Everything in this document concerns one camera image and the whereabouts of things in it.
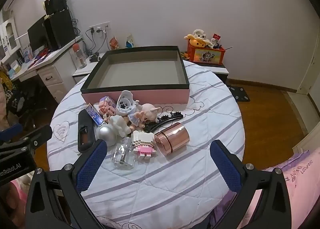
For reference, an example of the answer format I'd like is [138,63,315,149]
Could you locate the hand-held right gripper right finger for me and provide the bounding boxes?
[209,139,292,229]

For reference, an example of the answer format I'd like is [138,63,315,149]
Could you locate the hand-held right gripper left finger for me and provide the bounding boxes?
[25,139,108,229]

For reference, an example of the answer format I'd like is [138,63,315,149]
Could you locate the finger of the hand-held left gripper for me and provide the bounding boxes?
[0,123,23,142]
[0,125,53,155]

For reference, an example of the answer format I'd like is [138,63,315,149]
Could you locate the clear glass bottle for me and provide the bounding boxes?
[111,137,137,170]

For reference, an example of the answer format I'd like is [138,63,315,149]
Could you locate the black oblong case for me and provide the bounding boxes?
[78,109,97,154]

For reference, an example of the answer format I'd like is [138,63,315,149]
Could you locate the white robot figurine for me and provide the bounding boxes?
[109,115,132,142]

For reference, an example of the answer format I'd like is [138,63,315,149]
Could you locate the blue and gold box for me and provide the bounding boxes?
[85,104,104,127]

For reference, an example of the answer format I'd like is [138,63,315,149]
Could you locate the white and pink block figure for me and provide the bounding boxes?
[132,130,157,160]

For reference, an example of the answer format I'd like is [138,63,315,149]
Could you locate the rose gold cylinder tin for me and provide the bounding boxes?
[154,123,190,157]

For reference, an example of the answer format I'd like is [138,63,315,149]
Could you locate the pink box with black rim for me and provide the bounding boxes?
[80,46,191,105]

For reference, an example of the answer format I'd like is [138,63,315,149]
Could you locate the black office chair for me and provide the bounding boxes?
[7,79,48,129]

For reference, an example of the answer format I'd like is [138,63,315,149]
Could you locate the silver ball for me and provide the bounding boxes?
[96,124,118,147]

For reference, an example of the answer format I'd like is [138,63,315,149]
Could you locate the yellow patterned cloth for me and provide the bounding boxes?
[0,66,15,104]

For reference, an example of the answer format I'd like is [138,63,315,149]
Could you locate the white desk with drawers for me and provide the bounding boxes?
[0,35,83,104]

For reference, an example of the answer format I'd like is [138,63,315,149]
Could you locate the pink block figure purple hair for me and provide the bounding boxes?
[99,96,118,119]

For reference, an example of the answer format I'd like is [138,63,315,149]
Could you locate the small doll in blue dress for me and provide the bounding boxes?
[127,111,148,129]

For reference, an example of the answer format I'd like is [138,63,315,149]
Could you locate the white cone-shaped device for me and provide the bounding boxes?
[116,90,140,117]

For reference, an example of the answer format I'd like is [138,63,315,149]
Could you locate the small blue carton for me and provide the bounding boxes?
[22,47,33,63]

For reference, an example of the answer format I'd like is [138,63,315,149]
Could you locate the white nightstand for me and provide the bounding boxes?
[72,52,105,84]

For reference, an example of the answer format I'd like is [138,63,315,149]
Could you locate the black hair clip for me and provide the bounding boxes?
[145,111,185,133]

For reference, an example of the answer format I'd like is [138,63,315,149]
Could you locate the red papers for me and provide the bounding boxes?
[32,49,50,60]

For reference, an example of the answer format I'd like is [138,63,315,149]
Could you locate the bottle with orange cap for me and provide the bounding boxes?
[72,44,87,68]

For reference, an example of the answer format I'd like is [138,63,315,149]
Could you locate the low black and white table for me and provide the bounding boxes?
[181,51,229,84]

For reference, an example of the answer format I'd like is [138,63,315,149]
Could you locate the black computer monitor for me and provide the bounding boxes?
[27,15,48,53]

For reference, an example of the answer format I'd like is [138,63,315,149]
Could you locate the black computer tower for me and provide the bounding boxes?
[44,9,75,50]

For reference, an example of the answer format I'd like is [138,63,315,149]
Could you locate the orange toy box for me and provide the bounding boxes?
[187,44,225,65]

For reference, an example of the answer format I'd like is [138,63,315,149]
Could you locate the orange snack bag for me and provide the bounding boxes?
[109,36,120,50]

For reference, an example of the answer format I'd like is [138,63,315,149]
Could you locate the white door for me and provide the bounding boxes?
[297,44,320,94]

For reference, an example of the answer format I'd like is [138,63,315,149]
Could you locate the yellow plush toy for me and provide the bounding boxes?
[184,34,213,48]

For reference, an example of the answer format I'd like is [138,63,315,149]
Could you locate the black box on tower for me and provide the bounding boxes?
[44,0,68,15]

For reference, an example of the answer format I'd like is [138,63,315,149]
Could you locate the white skull plush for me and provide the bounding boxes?
[194,29,208,41]

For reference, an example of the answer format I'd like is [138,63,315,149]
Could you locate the white wall cabinet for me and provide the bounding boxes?
[0,16,17,62]

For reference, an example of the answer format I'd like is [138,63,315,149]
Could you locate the black power cable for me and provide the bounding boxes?
[85,27,100,55]

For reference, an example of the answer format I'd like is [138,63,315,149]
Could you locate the white wall outlet strip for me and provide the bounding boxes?
[89,21,110,33]

